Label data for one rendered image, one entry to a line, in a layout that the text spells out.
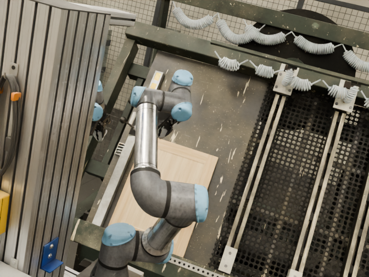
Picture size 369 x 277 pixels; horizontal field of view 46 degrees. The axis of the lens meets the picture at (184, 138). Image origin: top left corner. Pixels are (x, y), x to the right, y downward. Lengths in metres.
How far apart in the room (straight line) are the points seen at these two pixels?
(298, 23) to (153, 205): 1.94
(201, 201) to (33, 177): 0.49
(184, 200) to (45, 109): 0.48
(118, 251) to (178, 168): 0.86
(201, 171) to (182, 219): 1.06
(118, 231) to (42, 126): 0.59
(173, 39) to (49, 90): 1.50
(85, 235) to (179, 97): 1.12
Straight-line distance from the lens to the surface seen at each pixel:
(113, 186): 2.43
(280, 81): 2.49
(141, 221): 2.39
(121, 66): 2.67
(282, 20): 2.97
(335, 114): 2.50
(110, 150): 2.59
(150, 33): 2.68
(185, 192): 1.32
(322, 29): 2.96
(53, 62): 1.22
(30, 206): 1.37
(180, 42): 2.62
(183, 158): 2.43
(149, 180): 1.32
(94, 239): 2.40
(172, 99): 1.55
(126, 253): 1.68
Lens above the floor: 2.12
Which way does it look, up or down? 17 degrees down
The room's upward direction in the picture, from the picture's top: 14 degrees clockwise
